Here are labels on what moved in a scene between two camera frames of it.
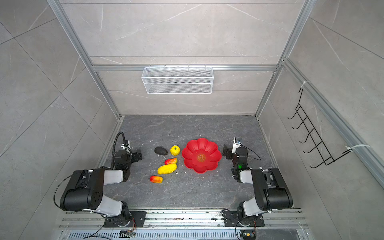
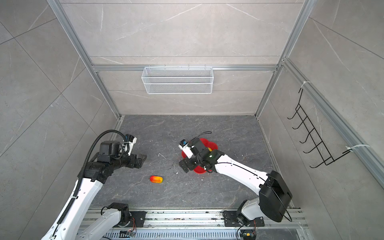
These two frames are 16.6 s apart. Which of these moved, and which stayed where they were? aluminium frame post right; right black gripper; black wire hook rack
Moved: right black gripper
Stayed: black wire hook rack; aluminium frame post right
